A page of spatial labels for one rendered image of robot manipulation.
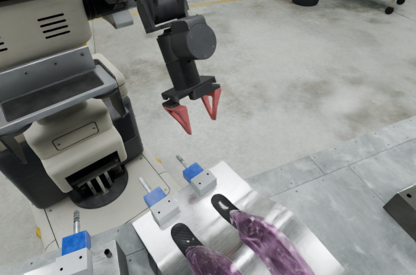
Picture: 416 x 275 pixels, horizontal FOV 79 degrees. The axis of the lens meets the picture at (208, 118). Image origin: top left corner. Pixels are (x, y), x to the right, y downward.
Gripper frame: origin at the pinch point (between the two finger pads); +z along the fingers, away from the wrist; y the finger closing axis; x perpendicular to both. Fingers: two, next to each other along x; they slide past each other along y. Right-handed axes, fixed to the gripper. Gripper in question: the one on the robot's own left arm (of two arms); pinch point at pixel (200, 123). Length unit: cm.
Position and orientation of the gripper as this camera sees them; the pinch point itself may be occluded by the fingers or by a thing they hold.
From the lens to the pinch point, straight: 55.4
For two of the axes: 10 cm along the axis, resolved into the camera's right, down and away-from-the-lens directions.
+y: 7.6, -4.5, 4.7
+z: 2.9, 8.8, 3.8
